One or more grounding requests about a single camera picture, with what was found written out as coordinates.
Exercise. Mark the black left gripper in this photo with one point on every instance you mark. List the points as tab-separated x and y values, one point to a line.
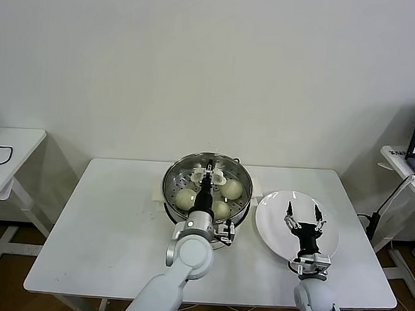
204	199

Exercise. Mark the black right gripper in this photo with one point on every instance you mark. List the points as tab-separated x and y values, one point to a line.
306	235

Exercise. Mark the white steamed baozi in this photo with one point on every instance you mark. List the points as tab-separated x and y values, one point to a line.
222	209
232	189
184	200

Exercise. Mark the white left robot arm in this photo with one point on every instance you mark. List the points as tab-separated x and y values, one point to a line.
191	253

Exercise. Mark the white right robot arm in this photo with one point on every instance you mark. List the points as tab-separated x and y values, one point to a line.
316	303

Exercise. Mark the perforated steel steamer basket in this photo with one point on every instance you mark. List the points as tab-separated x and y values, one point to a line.
243	212

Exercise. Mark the round white plate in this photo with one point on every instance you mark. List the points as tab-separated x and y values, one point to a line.
269	233

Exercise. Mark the white electric cooking pot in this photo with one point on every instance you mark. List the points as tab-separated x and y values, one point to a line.
257	190

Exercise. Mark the black hanging power brick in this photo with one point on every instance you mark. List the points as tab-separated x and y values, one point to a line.
374	225

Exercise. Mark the white main table leg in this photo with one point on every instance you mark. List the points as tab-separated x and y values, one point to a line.
104	308

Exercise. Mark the white side table with adapter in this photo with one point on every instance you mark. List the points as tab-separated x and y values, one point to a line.
21	144

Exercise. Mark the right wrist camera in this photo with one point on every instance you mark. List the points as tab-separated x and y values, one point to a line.
318	261

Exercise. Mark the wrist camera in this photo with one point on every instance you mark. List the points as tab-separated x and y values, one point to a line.
318	261
225	232

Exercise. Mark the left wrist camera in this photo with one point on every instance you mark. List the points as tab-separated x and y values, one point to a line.
225	232

